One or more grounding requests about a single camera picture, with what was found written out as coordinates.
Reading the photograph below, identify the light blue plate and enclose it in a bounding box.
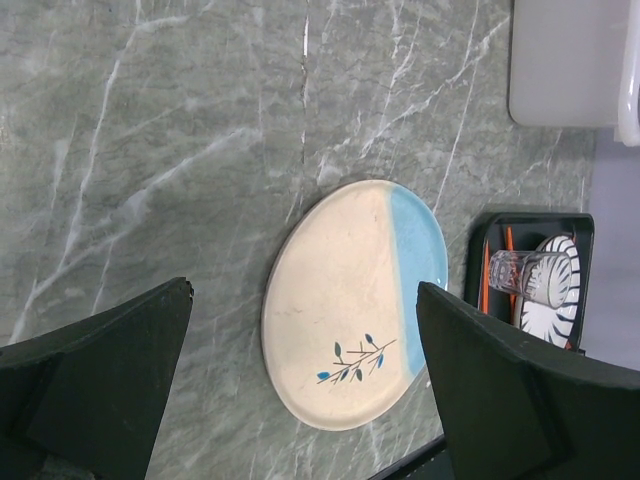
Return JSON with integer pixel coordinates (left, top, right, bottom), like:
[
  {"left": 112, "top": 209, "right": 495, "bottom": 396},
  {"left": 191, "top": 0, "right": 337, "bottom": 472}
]
[{"left": 261, "top": 180, "right": 448, "bottom": 431}]

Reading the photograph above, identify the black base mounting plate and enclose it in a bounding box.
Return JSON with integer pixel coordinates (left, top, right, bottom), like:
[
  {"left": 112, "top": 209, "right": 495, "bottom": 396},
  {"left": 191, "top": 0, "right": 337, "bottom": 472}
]
[{"left": 370, "top": 435, "right": 455, "bottom": 480}]

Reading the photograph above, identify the white plastic bin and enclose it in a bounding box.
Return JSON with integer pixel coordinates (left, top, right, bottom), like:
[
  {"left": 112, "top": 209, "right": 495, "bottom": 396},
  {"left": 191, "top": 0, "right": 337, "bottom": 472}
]
[{"left": 508, "top": 0, "right": 639, "bottom": 147}]

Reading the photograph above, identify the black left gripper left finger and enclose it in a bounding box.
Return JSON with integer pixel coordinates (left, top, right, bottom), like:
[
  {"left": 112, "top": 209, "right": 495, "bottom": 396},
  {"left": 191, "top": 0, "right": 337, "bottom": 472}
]
[{"left": 1, "top": 277, "right": 194, "bottom": 479}]

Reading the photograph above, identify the black serving tray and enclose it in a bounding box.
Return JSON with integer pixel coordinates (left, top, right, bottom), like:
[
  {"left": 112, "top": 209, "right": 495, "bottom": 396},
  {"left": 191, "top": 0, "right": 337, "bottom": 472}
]
[{"left": 464, "top": 211, "right": 595, "bottom": 352}]

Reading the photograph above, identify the clear plastic cup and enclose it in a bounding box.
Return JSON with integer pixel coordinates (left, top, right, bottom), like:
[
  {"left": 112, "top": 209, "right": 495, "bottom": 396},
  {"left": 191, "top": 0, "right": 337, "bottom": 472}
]
[{"left": 489, "top": 250, "right": 571, "bottom": 308}]

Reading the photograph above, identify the orange utensil under arm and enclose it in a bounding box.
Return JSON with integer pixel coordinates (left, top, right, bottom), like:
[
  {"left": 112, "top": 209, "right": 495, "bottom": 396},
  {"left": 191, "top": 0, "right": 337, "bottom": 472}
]
[{"left": 505, "top": 225, "right": 516, "bottom": 325}]

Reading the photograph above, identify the white plate with blue stripes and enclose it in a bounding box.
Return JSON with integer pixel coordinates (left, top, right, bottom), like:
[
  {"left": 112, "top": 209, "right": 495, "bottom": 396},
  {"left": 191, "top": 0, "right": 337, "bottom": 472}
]
[{"left": 514, "top": 234, "right": 581, "bottom": 349}]

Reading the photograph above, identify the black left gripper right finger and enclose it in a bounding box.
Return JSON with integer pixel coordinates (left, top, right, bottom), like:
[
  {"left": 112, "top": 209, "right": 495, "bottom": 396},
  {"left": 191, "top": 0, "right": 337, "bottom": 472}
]
[{"left": 416, "top": 282, "right": 639, "bottom": 479}]

